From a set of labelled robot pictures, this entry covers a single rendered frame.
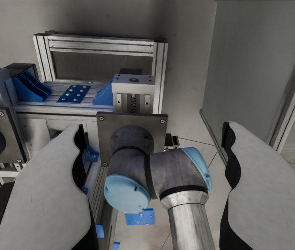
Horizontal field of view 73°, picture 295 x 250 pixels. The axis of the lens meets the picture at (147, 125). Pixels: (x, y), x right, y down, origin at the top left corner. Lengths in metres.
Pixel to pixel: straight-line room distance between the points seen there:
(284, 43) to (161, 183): 0.62
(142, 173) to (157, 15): 1.26
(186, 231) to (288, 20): 0.71
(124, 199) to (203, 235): 0.19
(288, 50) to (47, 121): 0.86
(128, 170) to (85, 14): 1.31
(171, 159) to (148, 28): 1.23
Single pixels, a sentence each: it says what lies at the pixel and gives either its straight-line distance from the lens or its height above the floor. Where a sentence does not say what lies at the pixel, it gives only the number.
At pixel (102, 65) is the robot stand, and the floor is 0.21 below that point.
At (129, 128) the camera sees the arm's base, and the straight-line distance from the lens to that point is 0.62.
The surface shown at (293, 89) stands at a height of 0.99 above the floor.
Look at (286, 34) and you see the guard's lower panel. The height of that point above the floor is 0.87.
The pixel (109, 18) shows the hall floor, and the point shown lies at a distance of 1.60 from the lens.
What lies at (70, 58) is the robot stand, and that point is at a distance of 1.50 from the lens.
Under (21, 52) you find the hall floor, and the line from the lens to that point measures 1.88.
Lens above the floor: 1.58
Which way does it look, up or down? 58 degrees down
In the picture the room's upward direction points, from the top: 180 degrees clockwise
